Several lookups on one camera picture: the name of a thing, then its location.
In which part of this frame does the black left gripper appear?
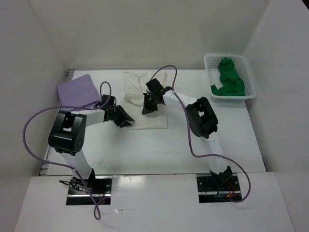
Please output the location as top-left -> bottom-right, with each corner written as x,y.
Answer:
109,105 -> 134,128

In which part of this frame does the white t shirt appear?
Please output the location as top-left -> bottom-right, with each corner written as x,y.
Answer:
122,70 -> 169,131

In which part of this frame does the purple t shirt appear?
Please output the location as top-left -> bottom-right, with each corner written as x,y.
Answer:
57,74 -> 100,107

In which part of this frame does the green t shirt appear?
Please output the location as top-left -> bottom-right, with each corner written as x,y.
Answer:
211,58 -> 245,97

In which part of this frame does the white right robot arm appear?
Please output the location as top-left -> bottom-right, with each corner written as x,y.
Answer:
142,78 -> 232,190

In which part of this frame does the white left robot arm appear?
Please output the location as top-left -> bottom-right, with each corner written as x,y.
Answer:
48,95 -> 134,193

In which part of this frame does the white plastic laundry basket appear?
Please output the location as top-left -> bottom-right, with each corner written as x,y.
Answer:
204,54 -> 256,102

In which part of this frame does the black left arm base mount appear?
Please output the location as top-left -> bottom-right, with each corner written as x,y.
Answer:
59,176 -> 112,205

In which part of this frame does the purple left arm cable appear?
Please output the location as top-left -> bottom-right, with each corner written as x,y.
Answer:
23,81 -> 112,220

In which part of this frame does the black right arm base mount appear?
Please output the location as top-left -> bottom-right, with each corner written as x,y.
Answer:
196,175 -> 243,203

